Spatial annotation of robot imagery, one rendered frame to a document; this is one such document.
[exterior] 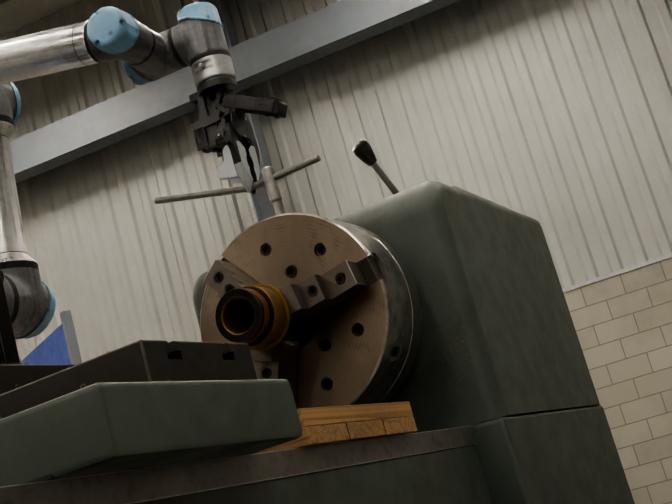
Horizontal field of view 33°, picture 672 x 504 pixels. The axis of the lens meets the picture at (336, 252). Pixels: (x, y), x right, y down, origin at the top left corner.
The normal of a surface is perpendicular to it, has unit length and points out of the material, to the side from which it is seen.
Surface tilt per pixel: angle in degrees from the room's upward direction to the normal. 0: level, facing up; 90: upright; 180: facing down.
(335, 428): 90
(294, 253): 90
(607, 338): 90
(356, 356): 90
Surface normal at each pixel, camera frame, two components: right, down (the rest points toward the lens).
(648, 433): -0.33, -0.13
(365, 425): 0.85, -0.34
